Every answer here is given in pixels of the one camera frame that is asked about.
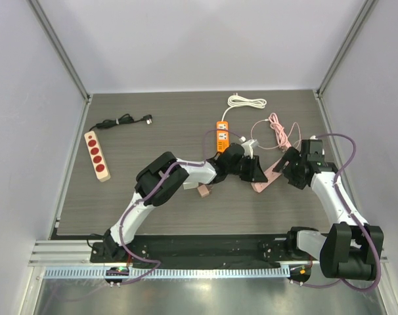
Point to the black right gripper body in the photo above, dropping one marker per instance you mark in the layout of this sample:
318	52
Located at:
291	161

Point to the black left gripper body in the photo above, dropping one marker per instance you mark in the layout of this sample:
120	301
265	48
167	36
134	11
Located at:
240	168

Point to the pink plug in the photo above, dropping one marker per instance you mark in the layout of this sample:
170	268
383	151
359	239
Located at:
204	190

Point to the white cube socket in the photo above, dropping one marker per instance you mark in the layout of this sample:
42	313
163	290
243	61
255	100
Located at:
190	185

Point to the beige red power strip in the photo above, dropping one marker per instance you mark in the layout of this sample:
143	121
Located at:
97	157

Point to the pink power strip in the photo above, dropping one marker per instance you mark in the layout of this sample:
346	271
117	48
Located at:
271	177

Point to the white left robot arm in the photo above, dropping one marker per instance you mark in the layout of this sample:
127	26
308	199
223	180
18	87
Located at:
160	180

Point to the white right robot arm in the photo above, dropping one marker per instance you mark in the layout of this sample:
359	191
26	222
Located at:
352	248

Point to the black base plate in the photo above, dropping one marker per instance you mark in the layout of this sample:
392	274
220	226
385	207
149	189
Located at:
205	251

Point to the white slotted cable duct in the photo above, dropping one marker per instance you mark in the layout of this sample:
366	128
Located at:
98	272

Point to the right aluminium frame post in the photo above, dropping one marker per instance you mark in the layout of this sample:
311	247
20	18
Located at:
350	37

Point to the aluminium frame post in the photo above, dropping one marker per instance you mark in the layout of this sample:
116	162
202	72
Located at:
350	37
53	38

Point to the aluminium front rail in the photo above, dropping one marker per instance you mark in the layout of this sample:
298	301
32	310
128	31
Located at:
61	252

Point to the left aluminium frame post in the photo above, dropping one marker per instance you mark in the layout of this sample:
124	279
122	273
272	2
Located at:
53	38

